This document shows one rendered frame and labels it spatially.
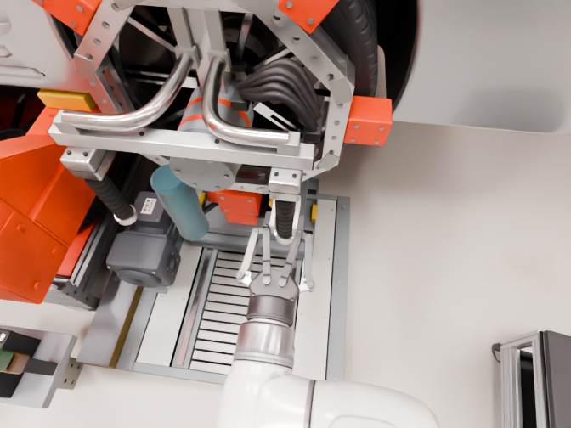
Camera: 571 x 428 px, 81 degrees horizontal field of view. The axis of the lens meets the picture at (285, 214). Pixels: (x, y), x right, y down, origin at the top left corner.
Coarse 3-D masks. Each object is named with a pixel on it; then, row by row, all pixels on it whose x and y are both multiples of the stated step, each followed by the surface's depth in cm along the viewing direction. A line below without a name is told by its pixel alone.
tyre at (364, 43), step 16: (352, 0) 57; (368, 0) 65; (336, 16) 58; (352, 16) 58; (368, 16) 62; (336, 32) 61; (352, 32) 60; (368, 32) 61; (352, 48) 63; (368, 48) 63; (112, 64) 73; (368, 64) 65; (368, 80) 68; (128, 96) 81; (368, 96) 72
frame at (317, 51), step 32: (128, 0) 52; (160, 0) 51; (192, 0) 51; (224, 0) 50; (256, 0) 49; (96, 32) 58; (288, 32) 53; (320, 32) 57; (96, 64) 63; (320, 64) 57; (352, 64) 63; (96, 96) 71; (352, 96) 62; (160, 160) 88; (320, 160) 79; (256, 192) 95
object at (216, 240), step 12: (312, 180) 149; (204, 192) 145; (312, 192) 143; (204, 204) 143; (312, 204) 144; (312, 216) 137; (312, 228) 136; (192, 240) 135; (204, 240) 134; (216, 240) 133; (228, 240) 135; (240, 240) 135; (276, 240) 135; (276, 252) 135; (288, 252) 133; (300, 252) 132; (312, 252) 130
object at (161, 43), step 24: (144, 24) 67; (120, 48) 71; (144, 48) 83; (168, 48) 70; (240, 48) 68; (288, 48) 67; (120, 72) 75; (144, 72) 77; (168, 72) 76; (192, 72) 77; (144, 96) 84; (168, 120) 89; (264, 120) 104; (288, 120) 84
